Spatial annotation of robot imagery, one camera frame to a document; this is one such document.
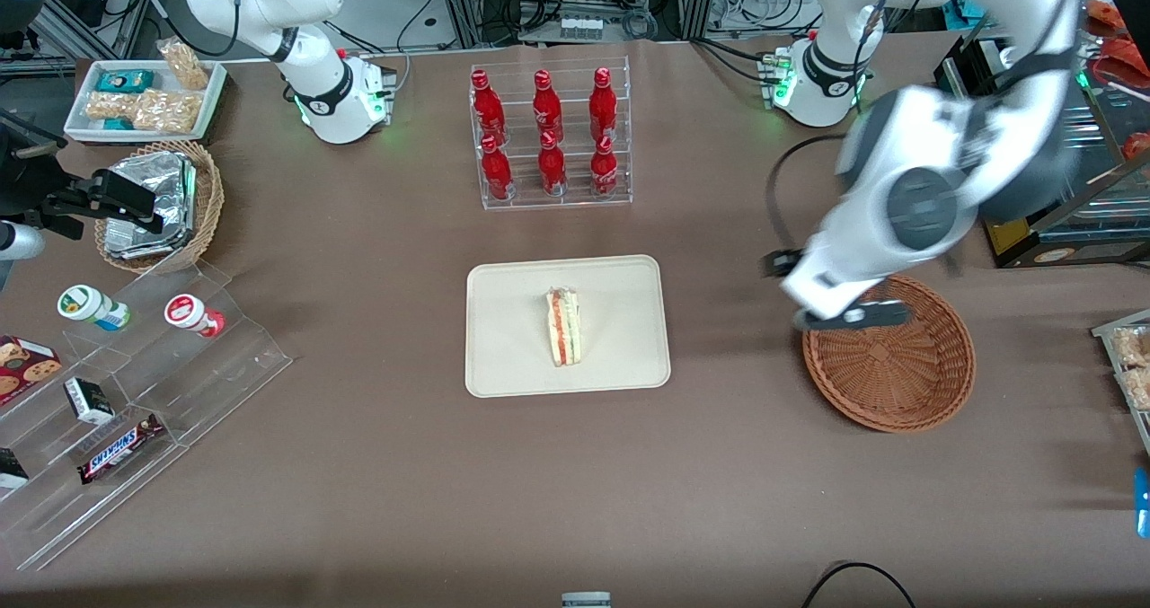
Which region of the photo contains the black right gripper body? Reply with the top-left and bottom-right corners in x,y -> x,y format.
0,110 -> 69,225

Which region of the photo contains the triangular sandwich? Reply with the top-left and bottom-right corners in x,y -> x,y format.
544,286 -> 588,368

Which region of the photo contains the large round wicker basket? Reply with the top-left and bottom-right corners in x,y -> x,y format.
801,274 -> 978,435

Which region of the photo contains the white rectangular snack tray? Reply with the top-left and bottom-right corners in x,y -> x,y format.
64,58 -> 228,145

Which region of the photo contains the small deep wicker basket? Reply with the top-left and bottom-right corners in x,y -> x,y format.
93,140 -> 226,276

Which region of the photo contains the metal tray with snacks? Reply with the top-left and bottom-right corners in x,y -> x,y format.
1091,309 -> 1150,458

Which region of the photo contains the beige plastic tray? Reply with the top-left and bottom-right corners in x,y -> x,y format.
464,254 -> 673,400

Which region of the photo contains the silver foil pack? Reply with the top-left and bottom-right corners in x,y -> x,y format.
126,151 -> 198,227
102,213 -> 195,260

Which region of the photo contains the small puffed snack bag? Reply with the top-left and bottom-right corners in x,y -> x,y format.
84,92 -> 141,123

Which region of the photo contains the large puffed snack bag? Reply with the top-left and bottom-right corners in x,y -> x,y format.
133,89 -> 202,135

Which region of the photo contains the green lid yogurt cup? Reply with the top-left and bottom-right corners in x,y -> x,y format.
57,284 -> 132,333

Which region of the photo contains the teal snack box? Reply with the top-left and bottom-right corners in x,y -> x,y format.
96,69 -> 155,95

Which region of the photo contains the red lid yogurt cup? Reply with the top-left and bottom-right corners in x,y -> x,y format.
164,293 -> 226,339

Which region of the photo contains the clear peanut bag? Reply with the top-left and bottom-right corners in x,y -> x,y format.
156,39 -> 211,91

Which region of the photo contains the red cookie box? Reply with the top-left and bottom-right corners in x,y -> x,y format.
0,334 -> 64,408

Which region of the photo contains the small black white box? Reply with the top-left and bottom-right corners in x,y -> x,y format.
63,376 -> 117,427

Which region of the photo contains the clear acrylic stepped display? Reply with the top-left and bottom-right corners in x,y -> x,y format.
0,260 -> 295,574

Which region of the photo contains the black food warmer machine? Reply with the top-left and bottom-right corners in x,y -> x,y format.
933,0 -> 1150,270

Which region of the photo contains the clear acrylic bottle rack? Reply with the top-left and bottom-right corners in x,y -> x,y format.
468,56 -> 634,212

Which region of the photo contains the snickers chocolate bar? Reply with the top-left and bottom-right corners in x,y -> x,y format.
76,412 -> 166,486

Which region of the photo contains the red cola bottle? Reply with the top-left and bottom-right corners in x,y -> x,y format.
480,135 -> 516,202
532,69 -> 564,143
471,69 -> 508,147
589,136 -> 621,199
588,66 -> 620,143
537,130 -> 570,198

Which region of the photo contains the red plastic bag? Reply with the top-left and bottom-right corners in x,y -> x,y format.
1085,0 -> 1150,97

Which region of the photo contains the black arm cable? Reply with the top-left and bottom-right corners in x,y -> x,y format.
765,134 -> 851,259

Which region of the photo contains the black looped cable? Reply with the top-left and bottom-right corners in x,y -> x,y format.
799,560 -> 918,608

